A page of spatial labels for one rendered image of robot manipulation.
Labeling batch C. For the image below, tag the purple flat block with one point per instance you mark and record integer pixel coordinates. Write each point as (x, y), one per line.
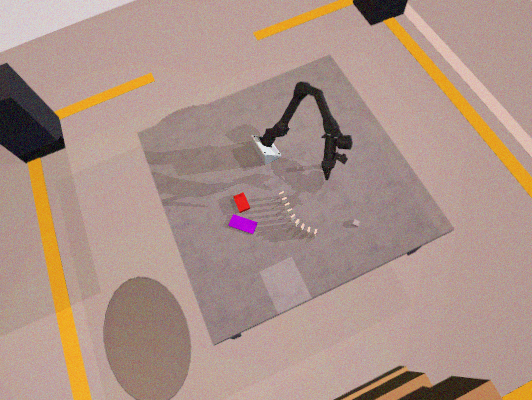
(243, 224)

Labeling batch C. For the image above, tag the red rectangular block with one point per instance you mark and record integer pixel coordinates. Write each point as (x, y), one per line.
(241, 202)

